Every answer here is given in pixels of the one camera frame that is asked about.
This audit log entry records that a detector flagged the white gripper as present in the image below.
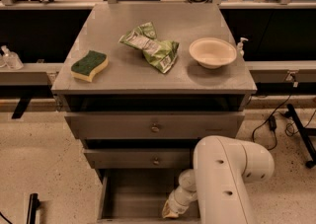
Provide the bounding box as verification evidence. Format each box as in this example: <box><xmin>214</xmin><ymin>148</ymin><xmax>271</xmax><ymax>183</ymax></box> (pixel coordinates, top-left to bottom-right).
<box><xmin>162</xmin><ymin>187</ymin><xmax>198</xmax><ymax>219</ymax></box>

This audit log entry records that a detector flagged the grey bottom drawer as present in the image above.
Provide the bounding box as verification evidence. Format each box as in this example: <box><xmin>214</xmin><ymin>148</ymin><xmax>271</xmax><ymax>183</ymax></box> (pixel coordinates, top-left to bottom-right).
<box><xmin>91</xmin><ymin>169</ymin><xmax>200</xmax><ymax>224</ymax></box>

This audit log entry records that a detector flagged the grey drawer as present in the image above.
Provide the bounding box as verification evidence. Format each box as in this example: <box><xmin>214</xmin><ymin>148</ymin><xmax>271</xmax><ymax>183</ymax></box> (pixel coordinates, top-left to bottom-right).
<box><xmin>84</xmin><ymin>148</ymin><xmax>191</xmax><ymax>169</ymax></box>
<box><xmin>65</xmin><ymin>112</ymin><xmax>245</xmax><ymax>140</ymax></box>
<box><xmin>91</xmin><ymin>169</ymin><xmax>200</xmax><ymax>224</ymax></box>

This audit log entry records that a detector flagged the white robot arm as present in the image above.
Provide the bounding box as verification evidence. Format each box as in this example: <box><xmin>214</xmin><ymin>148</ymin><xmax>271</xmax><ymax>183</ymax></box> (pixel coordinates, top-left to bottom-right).
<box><xmin>162</xmin><ymin>136</ymin><xmax>275</xmax><ymax>224</ymax></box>

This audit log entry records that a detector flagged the grey middle drawer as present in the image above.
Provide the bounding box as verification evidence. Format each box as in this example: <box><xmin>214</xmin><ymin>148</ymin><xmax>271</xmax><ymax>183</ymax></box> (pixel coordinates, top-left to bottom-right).
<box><xmin>84</xmin><ymin>148</ymin><xmax>191</xmax><ymax>169</ymax></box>

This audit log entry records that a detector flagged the grey top drawer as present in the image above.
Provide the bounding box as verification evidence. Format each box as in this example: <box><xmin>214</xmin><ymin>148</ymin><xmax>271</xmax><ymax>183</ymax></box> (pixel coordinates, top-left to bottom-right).
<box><xmin>65</xmin><ymin>112</ymin><xmax>245</xmax><ymax>140</ymax></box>

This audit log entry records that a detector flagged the grey drawer cabinet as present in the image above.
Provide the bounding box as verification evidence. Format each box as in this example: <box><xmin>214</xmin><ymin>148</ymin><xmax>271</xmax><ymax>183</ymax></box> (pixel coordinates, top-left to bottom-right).
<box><xmin>50</xmin><ymin>1</ymin><xmax>258</xmax><ymax>183</ymax></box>

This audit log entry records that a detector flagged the black stand foot left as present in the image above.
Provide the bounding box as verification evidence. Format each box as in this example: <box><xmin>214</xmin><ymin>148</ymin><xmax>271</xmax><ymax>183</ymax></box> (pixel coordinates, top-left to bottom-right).
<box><xmin>26</xmin><ymin>193</ymin><xmax>40</xmax><ymax>224</ymax></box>

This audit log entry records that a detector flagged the black stand leg right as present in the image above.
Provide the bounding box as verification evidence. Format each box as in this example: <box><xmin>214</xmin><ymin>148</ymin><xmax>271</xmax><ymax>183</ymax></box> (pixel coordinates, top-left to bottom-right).
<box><xmin>287</xmin><ymin>104</ymin><xmax>316</xmax><ymax>169</ymax></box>

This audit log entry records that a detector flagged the green crumpled chip bag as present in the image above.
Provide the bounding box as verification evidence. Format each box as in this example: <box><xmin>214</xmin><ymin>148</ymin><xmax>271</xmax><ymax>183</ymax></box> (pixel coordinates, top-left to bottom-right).
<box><xmin>119</xmin><ymin>22</ymin><xmax>179</xmax><ymax>74</ymax></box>

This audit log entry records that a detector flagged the white bowl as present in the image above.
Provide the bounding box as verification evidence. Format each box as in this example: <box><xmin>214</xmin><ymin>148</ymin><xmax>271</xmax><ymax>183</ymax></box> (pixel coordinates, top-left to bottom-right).
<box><xmin>189</xmin><ymin>37</ymin><xmax>237</xmax><ymax>69</ymax></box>

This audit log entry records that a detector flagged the green yellow sponge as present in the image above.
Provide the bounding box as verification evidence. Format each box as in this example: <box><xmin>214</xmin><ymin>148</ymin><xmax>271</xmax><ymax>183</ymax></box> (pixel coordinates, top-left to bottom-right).
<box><xmin>71</xmin><ymin>50</ymin><xmax>109</xmax><ymax>82</ymax></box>

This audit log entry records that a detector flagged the white pump bottle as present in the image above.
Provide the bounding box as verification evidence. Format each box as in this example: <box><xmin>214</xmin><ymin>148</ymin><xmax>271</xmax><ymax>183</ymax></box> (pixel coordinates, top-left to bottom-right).
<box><xmin>236</xmin><ymin>37</ymin><xmax>249</xmax><ymax>57</ymax></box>

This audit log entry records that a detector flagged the clear sanitizer bottle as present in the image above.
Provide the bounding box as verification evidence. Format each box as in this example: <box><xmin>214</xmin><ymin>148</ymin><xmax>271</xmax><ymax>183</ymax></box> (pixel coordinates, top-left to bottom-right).
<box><xmin>1</xmin><ymin>45</ymin><xmax>24</xmax><ymax>70</ymax></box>

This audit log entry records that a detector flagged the black power cable with adapter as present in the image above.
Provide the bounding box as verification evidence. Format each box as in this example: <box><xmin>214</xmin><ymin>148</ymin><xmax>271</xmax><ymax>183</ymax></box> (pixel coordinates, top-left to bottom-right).
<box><xmin>251</xmin><ymin>73</ymin><xmax>316</xmax><ymax>152</ymax></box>

